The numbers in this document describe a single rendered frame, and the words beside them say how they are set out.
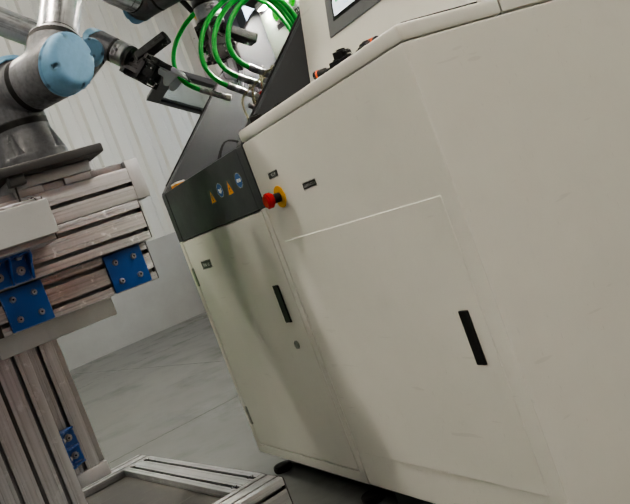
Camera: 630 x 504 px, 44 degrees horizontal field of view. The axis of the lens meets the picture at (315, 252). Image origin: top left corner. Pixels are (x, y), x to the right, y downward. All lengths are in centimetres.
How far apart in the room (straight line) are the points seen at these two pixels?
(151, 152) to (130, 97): 68
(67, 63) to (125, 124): 778
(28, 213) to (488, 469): 98
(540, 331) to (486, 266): 15
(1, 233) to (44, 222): 8
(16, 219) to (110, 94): 793
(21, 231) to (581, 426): 106
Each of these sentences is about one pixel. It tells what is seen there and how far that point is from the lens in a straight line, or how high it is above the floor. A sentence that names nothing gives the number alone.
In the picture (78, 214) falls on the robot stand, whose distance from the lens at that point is 173.
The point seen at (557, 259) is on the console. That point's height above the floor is 53.
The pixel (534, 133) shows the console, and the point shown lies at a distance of 141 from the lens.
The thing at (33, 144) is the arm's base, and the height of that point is 108.
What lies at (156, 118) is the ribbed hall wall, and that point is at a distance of 958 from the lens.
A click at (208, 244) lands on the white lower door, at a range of 230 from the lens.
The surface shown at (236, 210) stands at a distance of 203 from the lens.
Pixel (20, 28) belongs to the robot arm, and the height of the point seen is 148.
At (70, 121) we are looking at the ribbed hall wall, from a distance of 920.
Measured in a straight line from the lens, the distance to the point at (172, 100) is 629.
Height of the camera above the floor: 76
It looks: 3 degrees down
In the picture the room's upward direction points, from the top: 21 degrees counter-clockwise
